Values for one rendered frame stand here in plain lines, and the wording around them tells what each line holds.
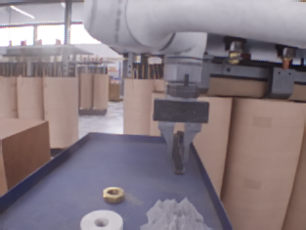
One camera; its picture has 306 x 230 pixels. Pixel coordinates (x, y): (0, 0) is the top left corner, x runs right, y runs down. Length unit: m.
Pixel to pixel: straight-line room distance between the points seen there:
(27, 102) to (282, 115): 2.86
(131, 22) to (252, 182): 1.01
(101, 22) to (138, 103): 2.26
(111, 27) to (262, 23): 0.22
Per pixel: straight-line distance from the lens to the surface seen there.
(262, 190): 1.21
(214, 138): 1.01
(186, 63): 0.46
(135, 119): 2.61
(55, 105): 2.89
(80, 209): 0.46
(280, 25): 0.29
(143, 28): 0.34
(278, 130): 1.13
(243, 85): 1.16
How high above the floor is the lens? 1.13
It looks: 9 degrees down
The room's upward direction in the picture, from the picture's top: 3 degrees clockwise
